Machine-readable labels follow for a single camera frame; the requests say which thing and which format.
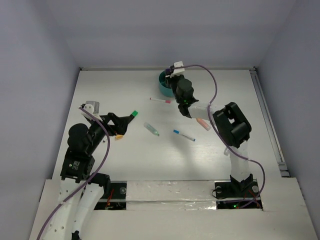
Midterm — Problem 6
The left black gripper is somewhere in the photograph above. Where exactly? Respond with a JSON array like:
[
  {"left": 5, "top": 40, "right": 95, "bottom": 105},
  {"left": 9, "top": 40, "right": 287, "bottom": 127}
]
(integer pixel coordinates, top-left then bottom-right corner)
[{"left": 86, "top": 111, "right": 130, "bottom": 153}]

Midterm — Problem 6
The pink cap white pen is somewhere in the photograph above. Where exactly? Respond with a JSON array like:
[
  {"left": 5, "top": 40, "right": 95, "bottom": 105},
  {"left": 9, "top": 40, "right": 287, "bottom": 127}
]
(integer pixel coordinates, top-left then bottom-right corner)
[{"left": 149, "top": 97, "right": 171, "bottom": 104}]

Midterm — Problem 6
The blue cap white pen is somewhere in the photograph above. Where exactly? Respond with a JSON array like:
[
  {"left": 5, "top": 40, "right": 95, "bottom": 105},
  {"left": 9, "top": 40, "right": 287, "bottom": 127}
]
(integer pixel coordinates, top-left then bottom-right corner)
[{"left": 173, "top": 129, "right": 196, "bottom": 142}]

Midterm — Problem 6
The orange tip clear highlighter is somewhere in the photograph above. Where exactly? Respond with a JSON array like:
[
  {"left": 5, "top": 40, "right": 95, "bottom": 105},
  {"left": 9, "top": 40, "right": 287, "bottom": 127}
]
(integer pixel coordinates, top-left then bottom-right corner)
[{"left": 223, "top": 147, "right": 230, "bottom": 156}]

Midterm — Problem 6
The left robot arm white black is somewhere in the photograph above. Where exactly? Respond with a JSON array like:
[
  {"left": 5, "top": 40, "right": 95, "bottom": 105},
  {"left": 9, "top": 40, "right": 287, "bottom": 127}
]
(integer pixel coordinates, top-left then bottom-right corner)
[{"left": 37, "top": 104, "right": 138, "bottom": 240}]

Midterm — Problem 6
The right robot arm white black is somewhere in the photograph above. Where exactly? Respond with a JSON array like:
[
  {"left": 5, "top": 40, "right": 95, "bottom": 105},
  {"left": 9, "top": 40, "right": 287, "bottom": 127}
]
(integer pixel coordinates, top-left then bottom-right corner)
[{"left": 165, "top": 74, "right": 254, "bottom": 199}]

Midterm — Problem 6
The yellow orange highlighter cap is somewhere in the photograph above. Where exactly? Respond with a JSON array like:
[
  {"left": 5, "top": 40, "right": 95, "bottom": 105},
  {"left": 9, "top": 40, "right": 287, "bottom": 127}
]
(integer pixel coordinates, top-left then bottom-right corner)
[{"left": 114, "top": 134, "right": 124, "bottom": 140}]

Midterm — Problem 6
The teal round organizer container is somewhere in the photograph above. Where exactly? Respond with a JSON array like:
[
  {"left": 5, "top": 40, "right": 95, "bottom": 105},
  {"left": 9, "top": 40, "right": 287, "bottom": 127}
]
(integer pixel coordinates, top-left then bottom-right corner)
[{"left": 158, "top": 71, "right": 175, "bottom": 98}]

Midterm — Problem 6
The green tip clear highlighter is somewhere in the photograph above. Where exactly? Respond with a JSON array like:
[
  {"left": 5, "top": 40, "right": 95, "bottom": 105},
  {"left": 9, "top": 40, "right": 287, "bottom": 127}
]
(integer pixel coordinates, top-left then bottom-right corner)
[{"left": 143, "top": 122, "right": 160, "bottom": 137}]

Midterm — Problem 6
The orange tip pink highlighter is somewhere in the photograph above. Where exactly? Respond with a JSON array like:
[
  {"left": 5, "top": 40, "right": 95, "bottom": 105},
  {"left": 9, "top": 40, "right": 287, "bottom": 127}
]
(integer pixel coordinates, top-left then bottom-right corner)
[{"left": 196, "top": 118, "right": 211, "bottom": 131}]

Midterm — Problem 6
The foil covered front board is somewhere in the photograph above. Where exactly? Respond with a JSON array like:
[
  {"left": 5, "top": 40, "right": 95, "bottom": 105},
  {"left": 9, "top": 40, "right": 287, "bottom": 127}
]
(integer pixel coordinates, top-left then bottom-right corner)
[{"left": 125, "top": 180, "right": 217, "bottom": 211}]

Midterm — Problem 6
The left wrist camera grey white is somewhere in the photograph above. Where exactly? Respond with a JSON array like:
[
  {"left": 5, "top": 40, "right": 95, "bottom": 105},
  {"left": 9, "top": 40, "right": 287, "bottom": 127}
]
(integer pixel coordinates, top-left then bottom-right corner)
[{"left": 78, "top": 100, "right": 100, "bottom": 120}]

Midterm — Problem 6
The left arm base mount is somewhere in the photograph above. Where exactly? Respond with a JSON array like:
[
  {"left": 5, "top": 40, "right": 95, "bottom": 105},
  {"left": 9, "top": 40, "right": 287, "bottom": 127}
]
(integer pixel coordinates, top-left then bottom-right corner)
[{"left": 94, "top": 181, "right": 127, "bottom": 211}]

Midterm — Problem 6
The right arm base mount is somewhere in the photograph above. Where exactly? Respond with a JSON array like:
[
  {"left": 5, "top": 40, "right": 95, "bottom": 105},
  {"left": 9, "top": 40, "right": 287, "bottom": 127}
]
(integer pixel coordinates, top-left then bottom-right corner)
[{"left": 211, "top": 180, "right": 263, "bottom": 210}]

